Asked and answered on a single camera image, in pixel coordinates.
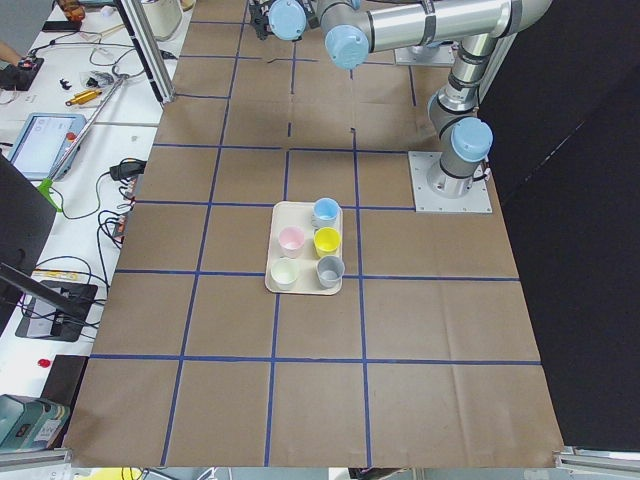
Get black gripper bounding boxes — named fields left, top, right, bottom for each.
left=248, top=0, right=273, bottom=39

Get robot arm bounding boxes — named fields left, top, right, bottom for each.
left=248, top=0, right=550, bottom=199

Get blue cup on tray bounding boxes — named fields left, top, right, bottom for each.
left=312, top=197, right=341, bottom=229

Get pink cup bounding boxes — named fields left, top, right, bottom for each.
left=278, top=226, right=305, bottom=259

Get yellow cup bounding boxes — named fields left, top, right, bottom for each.
left=313, top=227, right=341, bottom=258

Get light green cup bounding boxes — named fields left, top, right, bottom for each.
left=270, top=257, right=299, bottom=291

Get grey cup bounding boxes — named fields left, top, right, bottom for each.
left=316, top=255, right=345, bottom=289

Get cream plastic tray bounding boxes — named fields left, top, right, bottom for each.
left=265, top=201, right=342, bottom=295

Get blue teach pendant tablet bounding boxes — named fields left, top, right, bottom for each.
left=8, top=112, right=87, bottom=181

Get long reacher grabber tool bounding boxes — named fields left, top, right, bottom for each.
left=37, top=74, right=129, bottom=213

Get black monitor stand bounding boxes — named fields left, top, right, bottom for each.
left=1, top=249, right=98, bottom=342

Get green box device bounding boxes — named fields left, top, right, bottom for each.
left=1, top=394, right=70, bottom=454

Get aluminium frame post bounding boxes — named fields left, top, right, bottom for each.
left=114, top=0, right=175, bottom=104

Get black cables on desk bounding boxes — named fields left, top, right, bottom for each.
left=59, top=159, right=149, bottom=251

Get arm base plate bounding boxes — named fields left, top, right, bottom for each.
left=408, top=151, right=493, bottom=215

